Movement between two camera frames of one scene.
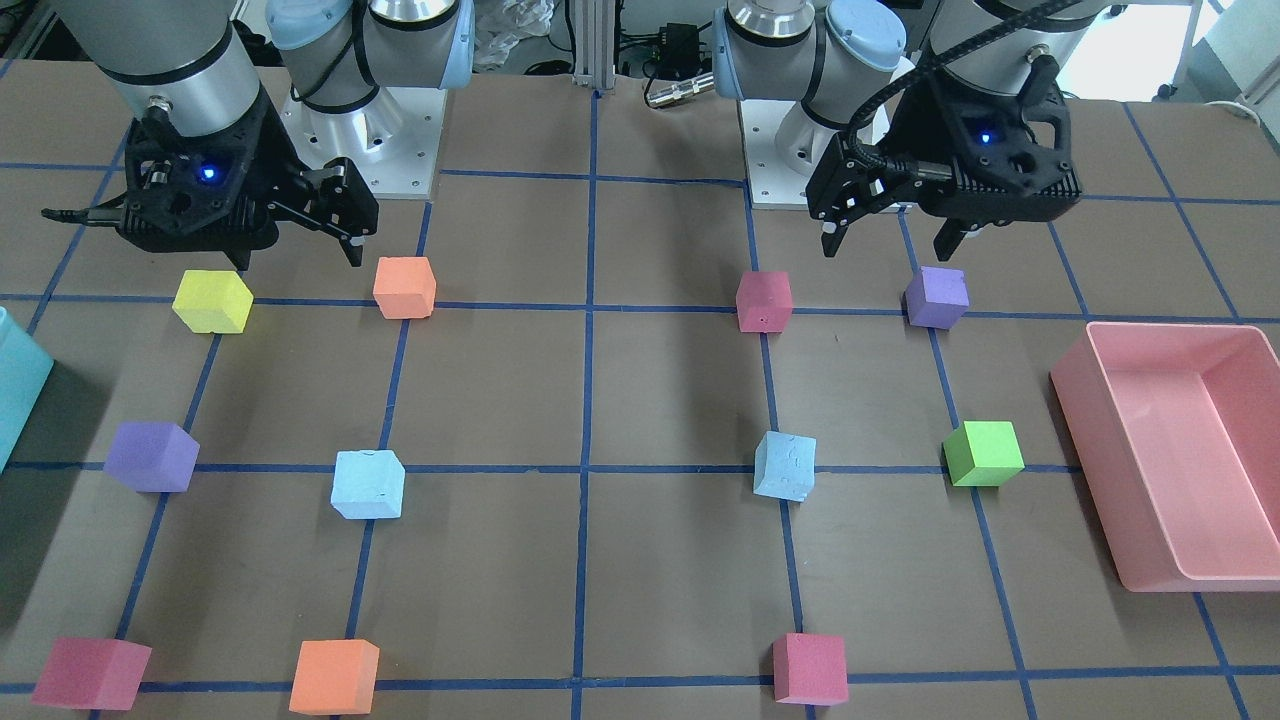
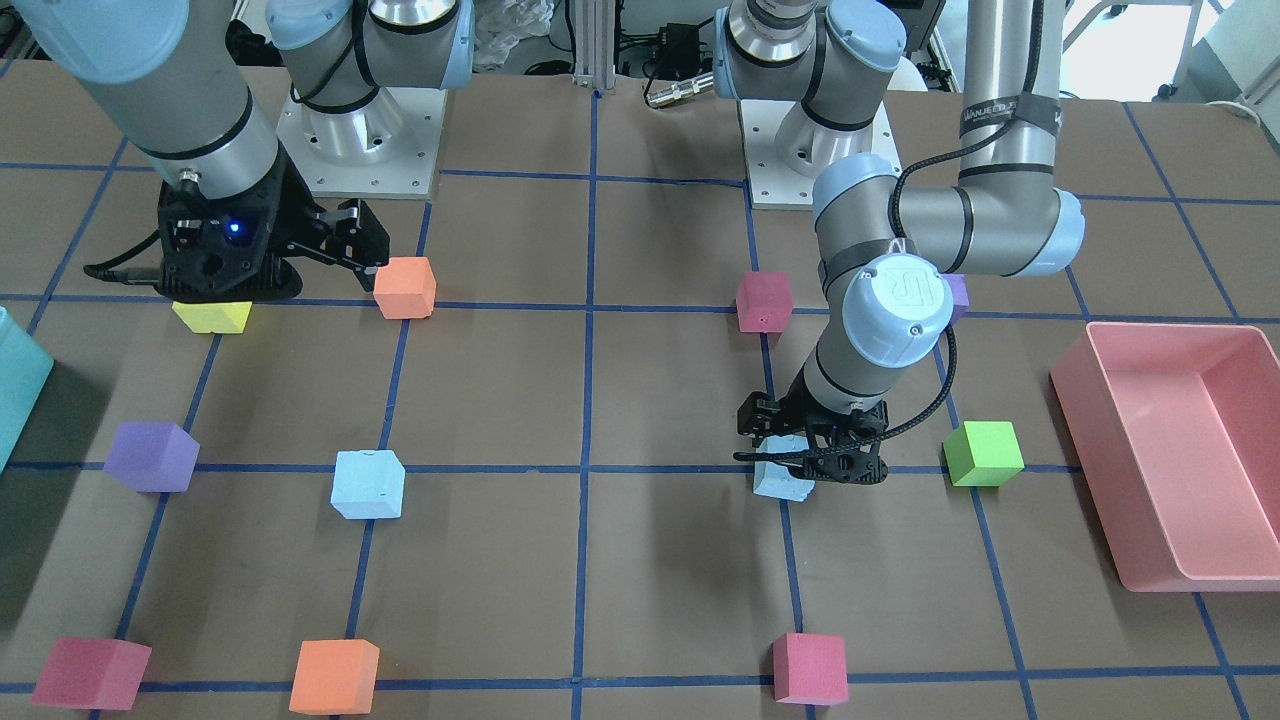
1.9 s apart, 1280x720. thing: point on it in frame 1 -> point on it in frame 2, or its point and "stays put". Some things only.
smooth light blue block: [368, 484] stays put
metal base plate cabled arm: [772, 184] stays put
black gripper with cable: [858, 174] -> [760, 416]
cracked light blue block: [784, 465] stays put
